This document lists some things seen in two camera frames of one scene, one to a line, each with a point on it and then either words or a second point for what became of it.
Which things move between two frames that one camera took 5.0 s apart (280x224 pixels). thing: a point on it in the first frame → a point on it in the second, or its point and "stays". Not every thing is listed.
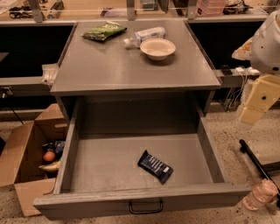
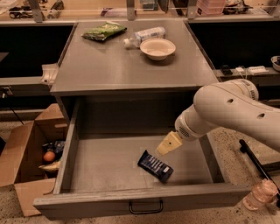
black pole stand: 245,148 stays
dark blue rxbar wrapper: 161,171 stays
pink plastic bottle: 262,194 stays
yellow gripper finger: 264,94 → 188,125
